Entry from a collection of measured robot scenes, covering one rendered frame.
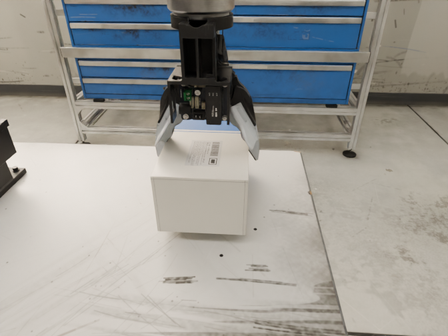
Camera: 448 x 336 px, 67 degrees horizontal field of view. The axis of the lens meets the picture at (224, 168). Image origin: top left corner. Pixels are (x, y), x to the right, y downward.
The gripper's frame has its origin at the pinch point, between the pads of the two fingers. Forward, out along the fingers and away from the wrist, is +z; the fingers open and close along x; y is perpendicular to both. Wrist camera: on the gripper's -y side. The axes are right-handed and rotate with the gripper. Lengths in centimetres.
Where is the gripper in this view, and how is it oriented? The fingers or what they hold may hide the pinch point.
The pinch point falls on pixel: (208, 155)
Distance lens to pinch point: 50.8
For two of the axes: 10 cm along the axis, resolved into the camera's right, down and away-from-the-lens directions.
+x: 10.0, 0.4, -0.5
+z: 0.0, 8.4, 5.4
